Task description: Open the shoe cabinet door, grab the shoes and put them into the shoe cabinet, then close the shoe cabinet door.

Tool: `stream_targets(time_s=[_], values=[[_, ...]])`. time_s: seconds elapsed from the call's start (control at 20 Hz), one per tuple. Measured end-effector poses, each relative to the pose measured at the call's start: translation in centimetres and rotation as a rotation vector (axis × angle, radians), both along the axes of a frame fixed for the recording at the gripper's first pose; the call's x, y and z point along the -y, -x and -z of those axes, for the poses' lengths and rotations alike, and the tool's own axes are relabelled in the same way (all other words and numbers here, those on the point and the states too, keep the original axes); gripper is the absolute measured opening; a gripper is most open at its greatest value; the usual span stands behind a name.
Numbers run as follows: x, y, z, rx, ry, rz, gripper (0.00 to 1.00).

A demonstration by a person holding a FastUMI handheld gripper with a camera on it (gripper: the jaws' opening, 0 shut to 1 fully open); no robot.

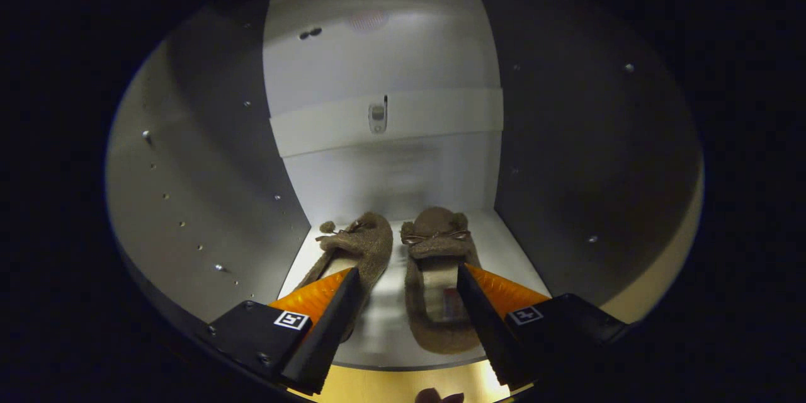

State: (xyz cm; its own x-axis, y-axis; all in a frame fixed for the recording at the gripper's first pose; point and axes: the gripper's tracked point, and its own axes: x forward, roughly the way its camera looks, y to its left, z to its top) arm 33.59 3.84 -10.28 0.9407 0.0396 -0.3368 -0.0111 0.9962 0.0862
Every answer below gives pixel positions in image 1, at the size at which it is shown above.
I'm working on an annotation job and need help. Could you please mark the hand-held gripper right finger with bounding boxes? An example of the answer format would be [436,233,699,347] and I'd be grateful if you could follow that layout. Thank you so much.
[457,263,630,391]

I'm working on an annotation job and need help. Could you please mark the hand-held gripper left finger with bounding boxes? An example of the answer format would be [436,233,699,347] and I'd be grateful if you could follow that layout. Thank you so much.
[205,266,363,396]

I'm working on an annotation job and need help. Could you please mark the brown fuzzy slipper shoe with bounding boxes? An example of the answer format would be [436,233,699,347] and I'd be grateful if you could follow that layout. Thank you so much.
[295,212,394,344]
[400,206,489,355]

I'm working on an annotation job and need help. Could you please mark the grey shoe cabinet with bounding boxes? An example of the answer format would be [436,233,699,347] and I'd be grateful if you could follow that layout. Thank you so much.
[106,0,705,371]

